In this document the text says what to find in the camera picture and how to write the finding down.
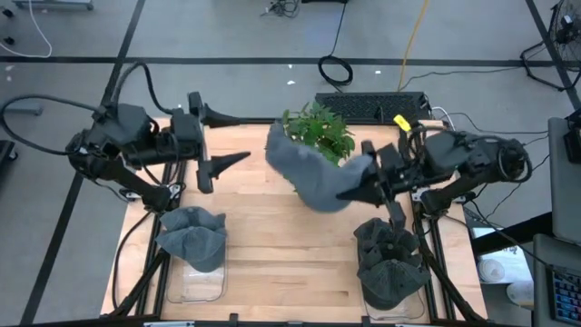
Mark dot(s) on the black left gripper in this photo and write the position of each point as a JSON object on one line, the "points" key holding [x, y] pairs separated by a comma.
{"points": [[205, 154]]}

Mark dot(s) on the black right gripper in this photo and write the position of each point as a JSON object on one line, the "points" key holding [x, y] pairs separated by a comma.
{"points": [[399, 175]]}

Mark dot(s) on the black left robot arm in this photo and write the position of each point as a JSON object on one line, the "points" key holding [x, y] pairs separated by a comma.
{"points": [[122, 131]]}

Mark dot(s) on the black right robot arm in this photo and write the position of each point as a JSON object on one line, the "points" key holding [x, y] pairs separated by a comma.
{"points": [[476, 154]]}

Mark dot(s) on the green potted plant black pot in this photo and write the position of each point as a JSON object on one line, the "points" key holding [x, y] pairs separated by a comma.
{"points": [[322, 131]]}

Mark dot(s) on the black keyboard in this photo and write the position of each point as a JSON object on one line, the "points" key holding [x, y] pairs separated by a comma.
{"points": [[363, 106]]}

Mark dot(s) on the clear plastic bin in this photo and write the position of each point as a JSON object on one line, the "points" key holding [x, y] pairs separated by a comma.
{"points": [[399, 314], [199, 288]]}

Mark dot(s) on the white paper roll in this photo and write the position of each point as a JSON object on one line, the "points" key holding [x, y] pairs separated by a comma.
{"points": [[490, 271]]}

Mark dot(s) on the black floor beam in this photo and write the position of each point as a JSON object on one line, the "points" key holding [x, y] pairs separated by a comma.
{"points": [[513, 234]]}

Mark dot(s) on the white round object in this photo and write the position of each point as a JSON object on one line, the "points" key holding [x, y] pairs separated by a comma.
{"points": [[521, 294]]}

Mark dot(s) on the grey desk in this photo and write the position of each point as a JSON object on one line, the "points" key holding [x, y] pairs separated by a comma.
{"points": [[565, 204]]}

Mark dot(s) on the grey floor bar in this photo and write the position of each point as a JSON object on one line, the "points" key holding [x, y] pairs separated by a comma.
{"points": [[27, 109]]}

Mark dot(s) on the black device on desk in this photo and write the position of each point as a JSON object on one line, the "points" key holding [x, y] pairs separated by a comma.
{"points": [[574, 141]]}

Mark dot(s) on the grey stand base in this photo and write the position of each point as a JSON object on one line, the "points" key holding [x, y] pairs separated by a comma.
{"points": [[54, 4]]}

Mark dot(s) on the backlit blue keyboard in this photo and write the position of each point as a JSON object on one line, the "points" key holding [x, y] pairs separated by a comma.
{"points": [[567, 297]]}

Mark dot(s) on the black floor fan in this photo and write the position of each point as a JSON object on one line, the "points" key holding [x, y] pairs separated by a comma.
{"points": [[567, 32]]}

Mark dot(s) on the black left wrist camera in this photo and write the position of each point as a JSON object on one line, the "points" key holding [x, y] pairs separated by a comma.
{"points": [[185, 131]]}

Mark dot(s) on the black metal table frame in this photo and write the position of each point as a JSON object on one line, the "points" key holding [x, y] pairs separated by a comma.
{"points": [[159, 295]]}

